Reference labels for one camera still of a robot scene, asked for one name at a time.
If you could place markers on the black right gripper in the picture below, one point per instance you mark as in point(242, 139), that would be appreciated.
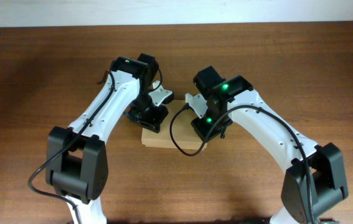
point(202, 130)

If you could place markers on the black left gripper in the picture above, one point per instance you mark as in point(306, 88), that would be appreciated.
point(150, 122)

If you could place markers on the brown cardboard box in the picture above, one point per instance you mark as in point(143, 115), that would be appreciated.
point(182, 130)

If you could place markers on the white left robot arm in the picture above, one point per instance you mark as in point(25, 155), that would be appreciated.
point(78, 165)

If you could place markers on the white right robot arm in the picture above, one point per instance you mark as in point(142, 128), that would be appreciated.
point(315, 177)

